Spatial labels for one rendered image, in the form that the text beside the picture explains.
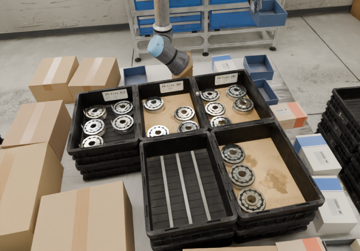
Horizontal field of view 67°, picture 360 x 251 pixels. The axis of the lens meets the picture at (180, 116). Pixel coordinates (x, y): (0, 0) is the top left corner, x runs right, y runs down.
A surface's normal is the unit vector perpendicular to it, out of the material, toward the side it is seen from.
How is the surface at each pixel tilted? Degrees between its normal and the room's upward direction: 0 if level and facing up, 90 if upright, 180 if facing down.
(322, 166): 0
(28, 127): 0
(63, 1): 90
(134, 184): 0
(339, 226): 90
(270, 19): 90
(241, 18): 90
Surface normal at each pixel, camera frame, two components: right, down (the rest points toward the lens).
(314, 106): -0.06, -0.72
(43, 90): 0.08, 0.69
